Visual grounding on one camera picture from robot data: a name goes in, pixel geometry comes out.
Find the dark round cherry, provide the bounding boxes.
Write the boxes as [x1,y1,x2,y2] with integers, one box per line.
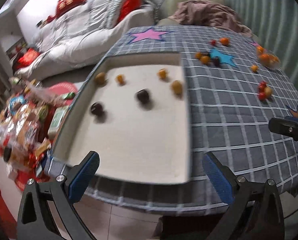
[90,102,104,116]

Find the dark heart-shaped cherry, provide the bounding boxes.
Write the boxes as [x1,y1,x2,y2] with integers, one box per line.
[136,89,150,105]

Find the yellow longan near tomatoes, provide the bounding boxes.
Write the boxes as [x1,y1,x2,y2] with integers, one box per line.
[264,86,272,98]

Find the plastic bag of kumquats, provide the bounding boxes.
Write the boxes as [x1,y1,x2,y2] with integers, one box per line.
[256,46,280,70]

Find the lone orange kumquat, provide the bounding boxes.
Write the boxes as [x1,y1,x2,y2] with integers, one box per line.
[251,65,258,73]

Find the grey checked star tablecloth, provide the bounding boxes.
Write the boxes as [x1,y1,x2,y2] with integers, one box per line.
[88,26,298,215]

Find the pile of snack bags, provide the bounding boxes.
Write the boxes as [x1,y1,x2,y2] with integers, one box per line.
[0,78,64,176]

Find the dark cherry lower cluster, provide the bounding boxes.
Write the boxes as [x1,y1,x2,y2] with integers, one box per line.
[212,56,221,67]

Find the green wet wipes pack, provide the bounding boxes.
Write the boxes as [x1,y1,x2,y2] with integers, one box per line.
[47,106,69,140]

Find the orange kumquat far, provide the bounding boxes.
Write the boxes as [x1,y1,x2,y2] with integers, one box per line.
[220,37,230,46]

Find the orange kumquat lower cluster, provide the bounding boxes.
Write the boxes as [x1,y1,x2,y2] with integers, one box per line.
[200,55,211,65]

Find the orange kumquat by star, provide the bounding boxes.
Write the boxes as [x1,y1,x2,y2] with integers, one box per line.
[195,52,203,60]

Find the tan longan in tray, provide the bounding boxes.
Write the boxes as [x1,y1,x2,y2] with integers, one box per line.
[171,80,183,95]

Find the green candy roll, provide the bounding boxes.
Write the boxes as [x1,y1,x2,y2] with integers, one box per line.
[61,92,76,100]

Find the orange kumquat in tray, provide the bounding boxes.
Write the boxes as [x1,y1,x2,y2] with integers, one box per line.
[157,68,168,80]

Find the white shallow tray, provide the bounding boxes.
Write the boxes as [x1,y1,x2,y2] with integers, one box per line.
[52,52,191,185]

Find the brown longan far corner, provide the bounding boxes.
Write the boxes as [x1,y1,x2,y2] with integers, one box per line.
[95,72,106,86]

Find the pink crumpled blanket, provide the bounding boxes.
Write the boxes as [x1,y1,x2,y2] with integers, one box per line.
[169,0,253,37]

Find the small orange kumquat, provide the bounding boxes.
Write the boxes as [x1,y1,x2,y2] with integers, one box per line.
[116,74,125,86]

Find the red cushion on sofa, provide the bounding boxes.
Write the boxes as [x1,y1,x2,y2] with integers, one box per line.
[12,48,40,72]

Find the white covered sofa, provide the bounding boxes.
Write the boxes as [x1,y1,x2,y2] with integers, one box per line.
[14,0,161,80]

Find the red pillow on sofa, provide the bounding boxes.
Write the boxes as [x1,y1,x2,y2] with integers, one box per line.
[117,0,142,23]

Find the red embroidered wall pillow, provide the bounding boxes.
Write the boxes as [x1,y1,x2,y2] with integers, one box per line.
[56,0,86,18]

